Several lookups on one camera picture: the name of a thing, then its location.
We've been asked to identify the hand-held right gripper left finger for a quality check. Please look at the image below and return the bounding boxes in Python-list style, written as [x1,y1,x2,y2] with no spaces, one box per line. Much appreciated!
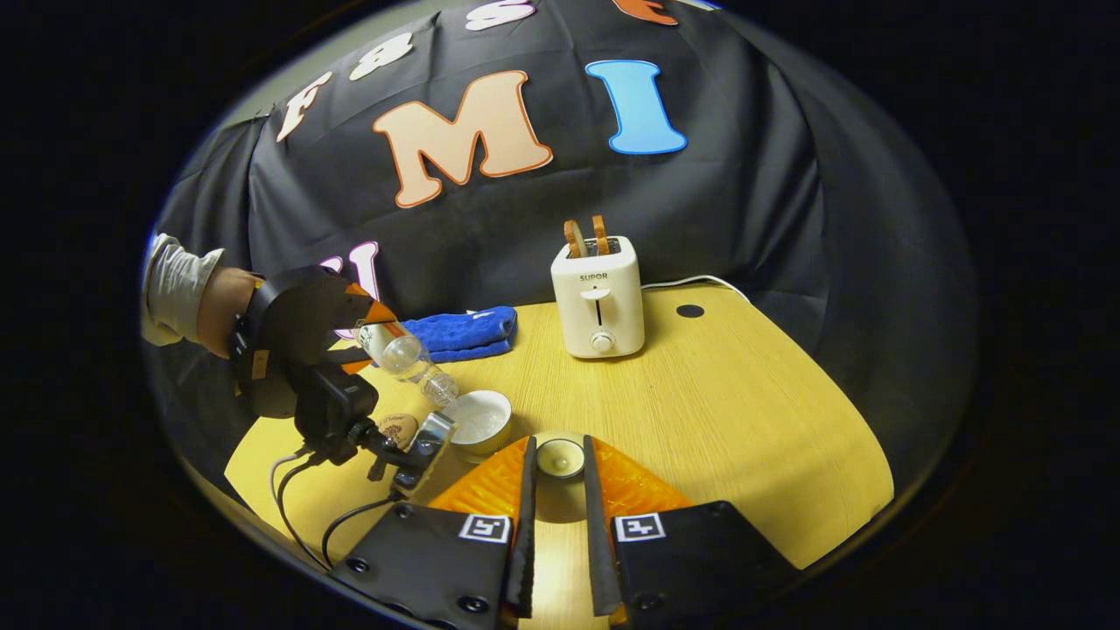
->
[331,435,538,630]

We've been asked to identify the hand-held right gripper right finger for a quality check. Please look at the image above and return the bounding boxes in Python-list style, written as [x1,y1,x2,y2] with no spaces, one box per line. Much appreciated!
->
[582,435,802,629]

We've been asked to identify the clear plastic water bottle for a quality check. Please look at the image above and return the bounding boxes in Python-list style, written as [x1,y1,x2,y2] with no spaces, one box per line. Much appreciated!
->
[357,320,459,409]

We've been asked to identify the cork coaster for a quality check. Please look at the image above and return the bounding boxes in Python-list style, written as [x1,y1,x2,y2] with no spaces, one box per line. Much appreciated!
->
[377,412,421,452]

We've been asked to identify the cream teacup lid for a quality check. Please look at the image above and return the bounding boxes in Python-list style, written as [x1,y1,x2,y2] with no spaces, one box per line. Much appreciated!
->
[530,429,589,482]

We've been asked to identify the cream teacup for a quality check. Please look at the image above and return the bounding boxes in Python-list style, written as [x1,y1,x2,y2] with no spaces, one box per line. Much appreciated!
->
[444,389,514,464]

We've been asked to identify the blue folded towel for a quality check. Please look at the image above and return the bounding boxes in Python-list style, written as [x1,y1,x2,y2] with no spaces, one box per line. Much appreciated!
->
[401,305,519,364]

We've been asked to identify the white toaster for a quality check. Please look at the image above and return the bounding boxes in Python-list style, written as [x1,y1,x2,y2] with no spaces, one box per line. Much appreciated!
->
[550,236,646,360]

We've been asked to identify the black backdrop cloth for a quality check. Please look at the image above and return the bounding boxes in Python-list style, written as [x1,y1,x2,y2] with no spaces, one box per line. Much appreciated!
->
[144,0,977,473]

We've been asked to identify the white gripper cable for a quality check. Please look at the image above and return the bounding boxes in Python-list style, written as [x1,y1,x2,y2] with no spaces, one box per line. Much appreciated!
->
[268,448,309,526]

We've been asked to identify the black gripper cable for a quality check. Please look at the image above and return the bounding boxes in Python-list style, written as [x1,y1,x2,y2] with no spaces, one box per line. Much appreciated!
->
[320,493,400,570]
[275,453,335,572]

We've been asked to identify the white toaster power cord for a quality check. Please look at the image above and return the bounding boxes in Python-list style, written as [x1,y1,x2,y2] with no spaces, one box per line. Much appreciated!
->
[641,274,753,304]

